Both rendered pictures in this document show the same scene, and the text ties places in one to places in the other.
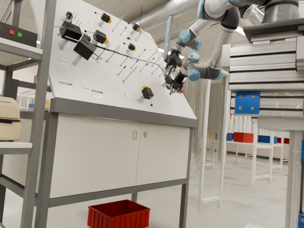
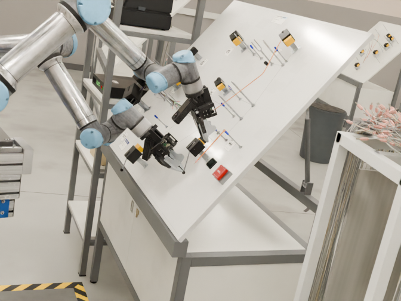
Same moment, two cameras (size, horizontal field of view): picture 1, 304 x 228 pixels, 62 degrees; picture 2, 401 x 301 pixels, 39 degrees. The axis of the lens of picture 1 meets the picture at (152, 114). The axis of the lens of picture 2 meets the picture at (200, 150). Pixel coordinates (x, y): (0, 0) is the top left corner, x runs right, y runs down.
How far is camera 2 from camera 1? 3.56 m
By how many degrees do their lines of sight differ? 112
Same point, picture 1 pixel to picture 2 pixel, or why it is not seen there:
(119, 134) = (125, 195)
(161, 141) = (147, 238)
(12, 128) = not seen: hidden behind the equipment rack
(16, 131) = not seen: hidden behind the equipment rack
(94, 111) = (110, 158)
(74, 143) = (110, 184)
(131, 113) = (123, 174)
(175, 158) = (155, 284)
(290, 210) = not seen: outside the picture
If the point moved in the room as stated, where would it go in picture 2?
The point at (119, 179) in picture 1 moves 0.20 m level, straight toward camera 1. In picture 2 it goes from (119, 247) to (83, 235)
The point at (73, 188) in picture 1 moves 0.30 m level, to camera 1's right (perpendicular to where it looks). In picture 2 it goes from (105, 224) to (70, 242)
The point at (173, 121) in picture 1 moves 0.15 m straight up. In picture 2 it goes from (147, 212) to (153, 178)
